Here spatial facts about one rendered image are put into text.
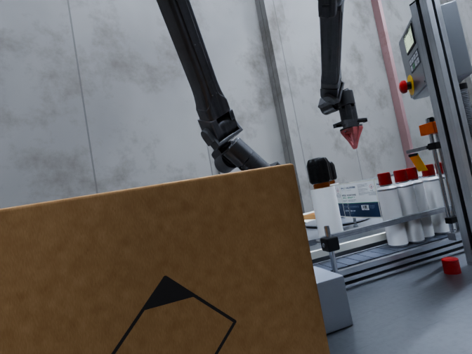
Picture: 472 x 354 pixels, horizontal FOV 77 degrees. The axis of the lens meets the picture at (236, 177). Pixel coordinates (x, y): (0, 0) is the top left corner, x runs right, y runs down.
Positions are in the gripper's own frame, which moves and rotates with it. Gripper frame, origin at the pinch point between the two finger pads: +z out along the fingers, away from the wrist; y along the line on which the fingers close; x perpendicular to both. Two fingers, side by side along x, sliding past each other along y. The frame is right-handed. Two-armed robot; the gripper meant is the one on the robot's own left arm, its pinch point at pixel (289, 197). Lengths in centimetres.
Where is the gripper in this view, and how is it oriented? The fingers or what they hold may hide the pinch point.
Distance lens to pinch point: 76.2
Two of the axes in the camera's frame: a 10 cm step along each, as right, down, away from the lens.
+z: 7.4, 6.5, 1.5
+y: -2.9, 1.1, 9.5
